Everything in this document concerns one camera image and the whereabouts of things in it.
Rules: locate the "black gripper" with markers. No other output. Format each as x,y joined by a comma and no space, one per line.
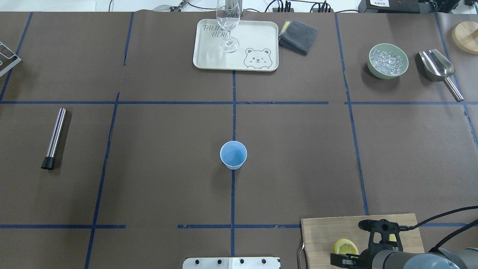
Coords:
364,258

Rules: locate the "lemon half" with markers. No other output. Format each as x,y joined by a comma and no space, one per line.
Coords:
344,246

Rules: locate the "steel muddler black tip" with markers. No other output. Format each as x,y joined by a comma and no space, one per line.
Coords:
49,159

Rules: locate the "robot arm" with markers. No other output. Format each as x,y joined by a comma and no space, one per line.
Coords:
389,259

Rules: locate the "blue paper cup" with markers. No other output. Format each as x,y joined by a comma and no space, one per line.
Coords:
233,154

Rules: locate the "bamboo cutting board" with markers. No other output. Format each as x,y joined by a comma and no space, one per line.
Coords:
319,236

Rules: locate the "green bowl of ice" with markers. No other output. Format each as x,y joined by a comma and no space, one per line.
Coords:
387,61

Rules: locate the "steel ice scoop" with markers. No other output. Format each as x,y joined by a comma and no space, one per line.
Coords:
439,68

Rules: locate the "folded grey cloth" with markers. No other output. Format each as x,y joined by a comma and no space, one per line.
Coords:
297,36

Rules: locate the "cream bear serving tray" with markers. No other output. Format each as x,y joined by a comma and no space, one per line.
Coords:
257,51

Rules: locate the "clear wine glass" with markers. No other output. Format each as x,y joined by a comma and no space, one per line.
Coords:
228,15

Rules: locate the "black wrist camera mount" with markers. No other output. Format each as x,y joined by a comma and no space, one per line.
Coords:
379,234

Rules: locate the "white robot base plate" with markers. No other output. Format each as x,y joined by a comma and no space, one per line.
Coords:
232,263

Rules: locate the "white wire cup rack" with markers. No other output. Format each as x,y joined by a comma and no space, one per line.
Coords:
8,59

